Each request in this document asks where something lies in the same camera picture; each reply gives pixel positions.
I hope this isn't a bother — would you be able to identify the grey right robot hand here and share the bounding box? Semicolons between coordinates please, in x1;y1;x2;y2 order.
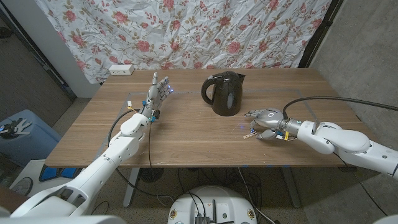
244;108;302;141

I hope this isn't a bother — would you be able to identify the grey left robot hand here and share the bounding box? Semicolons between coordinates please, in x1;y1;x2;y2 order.
139;72;174;123

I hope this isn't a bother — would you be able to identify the black electric kettle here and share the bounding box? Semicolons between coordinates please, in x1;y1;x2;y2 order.
201;70;246;117

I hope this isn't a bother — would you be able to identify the white power strip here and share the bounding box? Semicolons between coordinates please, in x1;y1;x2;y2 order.
108;63;135;76

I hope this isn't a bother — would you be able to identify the floral backdrop cloth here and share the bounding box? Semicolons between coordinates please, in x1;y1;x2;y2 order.
34;0;333;84

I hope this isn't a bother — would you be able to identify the grey table leg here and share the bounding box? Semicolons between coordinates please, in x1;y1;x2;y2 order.
123;167;141;208
281;167;302;208

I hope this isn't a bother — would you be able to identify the black round fan base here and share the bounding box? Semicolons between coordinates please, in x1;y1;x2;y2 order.
139;167;165;184

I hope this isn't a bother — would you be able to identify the white robot torso base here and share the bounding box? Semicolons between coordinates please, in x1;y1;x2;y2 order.
167;185;258;224

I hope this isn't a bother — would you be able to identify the black backdrop stand pole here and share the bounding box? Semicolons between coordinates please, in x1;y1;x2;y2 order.
298;0;345;68

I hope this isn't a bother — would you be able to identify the blue and black item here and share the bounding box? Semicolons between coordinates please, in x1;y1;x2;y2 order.
39;164;82;183

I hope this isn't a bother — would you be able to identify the blue storage bin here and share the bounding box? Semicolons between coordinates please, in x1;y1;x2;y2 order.
0;108;62;167

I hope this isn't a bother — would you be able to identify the white board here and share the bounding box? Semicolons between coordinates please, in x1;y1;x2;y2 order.
9;159;85;197

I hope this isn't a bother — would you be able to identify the black and white glove pile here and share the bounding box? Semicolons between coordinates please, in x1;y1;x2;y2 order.
0;118;32;139

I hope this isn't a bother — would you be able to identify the white robot chest cover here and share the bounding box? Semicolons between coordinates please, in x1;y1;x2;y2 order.
0;213;398;224

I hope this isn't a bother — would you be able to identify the grey sneaker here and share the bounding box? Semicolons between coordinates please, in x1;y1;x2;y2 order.
10;176;34;197

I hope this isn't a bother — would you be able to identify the person's bare leg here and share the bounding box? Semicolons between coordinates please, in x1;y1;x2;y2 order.
0;185;29;214

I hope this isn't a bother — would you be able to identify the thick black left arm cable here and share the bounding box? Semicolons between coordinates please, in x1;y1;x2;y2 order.
107;108;175;203

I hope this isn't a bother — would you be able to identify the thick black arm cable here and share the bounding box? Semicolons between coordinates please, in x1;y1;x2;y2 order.
282;96;398;121
107;108;175;203

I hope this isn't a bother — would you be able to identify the thin black left hand cable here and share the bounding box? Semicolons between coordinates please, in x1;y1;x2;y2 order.
147;121;156;170

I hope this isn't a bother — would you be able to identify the thin black hand cable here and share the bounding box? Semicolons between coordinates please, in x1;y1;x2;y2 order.
147;121;156;170
334;152;388;216

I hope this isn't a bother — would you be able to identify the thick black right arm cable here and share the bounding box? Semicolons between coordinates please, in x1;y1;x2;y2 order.
282;96;398;121

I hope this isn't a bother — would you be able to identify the white floor cable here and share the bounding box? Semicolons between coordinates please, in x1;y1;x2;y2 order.
238;167;277;224

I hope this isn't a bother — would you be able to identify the thin black right hand cable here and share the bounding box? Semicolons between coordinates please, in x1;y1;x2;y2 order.
334;152;388;216

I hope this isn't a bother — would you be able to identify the black door frame rail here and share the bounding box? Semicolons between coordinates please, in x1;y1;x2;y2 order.
0;8;78;102

